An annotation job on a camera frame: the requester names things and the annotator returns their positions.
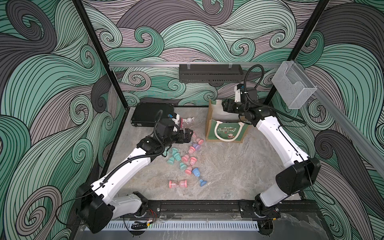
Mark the pink hourglass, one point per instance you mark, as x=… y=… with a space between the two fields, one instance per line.
x=190 y=162
x=191 y=150

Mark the pink hourglass nearest bag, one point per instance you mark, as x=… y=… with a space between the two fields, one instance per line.
x=197 y=139

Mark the aluminium rail on right wall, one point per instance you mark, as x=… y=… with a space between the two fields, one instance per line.
x=330 y=95

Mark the black hard carrying case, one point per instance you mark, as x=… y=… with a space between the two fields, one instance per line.
x=145 y=113

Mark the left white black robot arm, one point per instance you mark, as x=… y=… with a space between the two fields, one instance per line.
x=96 y=204

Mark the green jute Christmas canvas bag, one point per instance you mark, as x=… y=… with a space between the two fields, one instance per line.
x=222 y=126

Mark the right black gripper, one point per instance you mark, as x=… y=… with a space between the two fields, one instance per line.
x=228 y=105

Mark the teal hourglass middle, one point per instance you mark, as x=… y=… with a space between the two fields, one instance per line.
x=176 y=157

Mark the blue hourglass front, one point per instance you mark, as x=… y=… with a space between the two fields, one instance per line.
x=202 y=182

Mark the pink hourglass lying front alone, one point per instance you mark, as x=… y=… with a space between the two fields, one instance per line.
x=178 y=184

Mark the teal hourglass far left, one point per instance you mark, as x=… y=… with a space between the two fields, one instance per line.
x=174 y=151

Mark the blue hourglass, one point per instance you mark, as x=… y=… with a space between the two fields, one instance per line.
x=196 y=172
x=202 y=182

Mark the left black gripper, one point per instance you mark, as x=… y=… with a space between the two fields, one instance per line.
x=186 y=137

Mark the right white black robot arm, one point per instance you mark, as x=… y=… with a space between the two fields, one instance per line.
x=300 y=171

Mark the aluminium rail on back wall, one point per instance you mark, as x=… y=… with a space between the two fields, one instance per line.
x=152 y=64

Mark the teal hourglass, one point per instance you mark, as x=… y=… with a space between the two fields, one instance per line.
x=183 y=166
x=176 y=157
x=174 y=151

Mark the white slotted cable duct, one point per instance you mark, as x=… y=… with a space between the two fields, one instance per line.
x=179 y=225

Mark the purple hourglass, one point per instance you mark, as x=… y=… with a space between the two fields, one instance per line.
x=196 y=147

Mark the white rabbit figurine pink base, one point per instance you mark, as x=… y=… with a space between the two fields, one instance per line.
x=187 y=121

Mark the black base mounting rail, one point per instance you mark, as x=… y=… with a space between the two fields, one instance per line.
x=244 y=208

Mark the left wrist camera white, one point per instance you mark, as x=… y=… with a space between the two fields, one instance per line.
x=176 y=119

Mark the aluminium rail on wall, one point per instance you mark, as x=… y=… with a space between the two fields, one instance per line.
x=330 y=95
x=152 y=64

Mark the black perforated wall tray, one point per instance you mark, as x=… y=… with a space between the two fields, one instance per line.
x=210 y=73

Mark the clear acrylic wall bin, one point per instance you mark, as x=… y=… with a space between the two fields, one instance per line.
x=293 y=84

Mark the teal hourglass lower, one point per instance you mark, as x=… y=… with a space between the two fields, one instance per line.
x=183 y=166

